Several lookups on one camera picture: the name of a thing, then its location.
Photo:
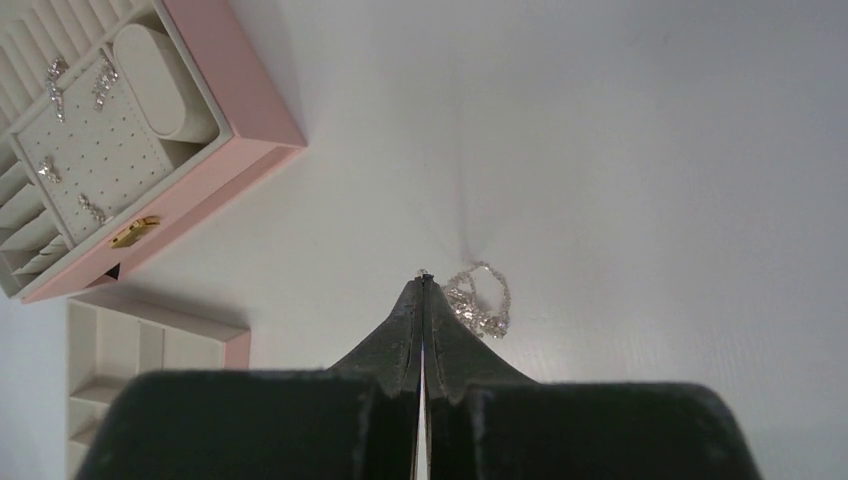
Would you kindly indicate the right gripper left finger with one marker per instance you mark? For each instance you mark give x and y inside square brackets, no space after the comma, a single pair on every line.
[391,353]

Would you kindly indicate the beige six-compartment tray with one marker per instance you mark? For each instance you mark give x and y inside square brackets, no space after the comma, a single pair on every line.
[112,339]

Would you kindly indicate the small crystal earring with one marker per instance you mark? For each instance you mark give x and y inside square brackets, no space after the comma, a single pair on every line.
[47,171]

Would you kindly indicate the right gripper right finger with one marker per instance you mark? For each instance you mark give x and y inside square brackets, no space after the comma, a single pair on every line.
[454,359]

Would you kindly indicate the pink jewelry box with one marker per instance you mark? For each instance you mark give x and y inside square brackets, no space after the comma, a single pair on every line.
[160,112]

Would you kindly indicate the small silver earring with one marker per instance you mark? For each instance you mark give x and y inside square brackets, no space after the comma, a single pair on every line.
[93,210]

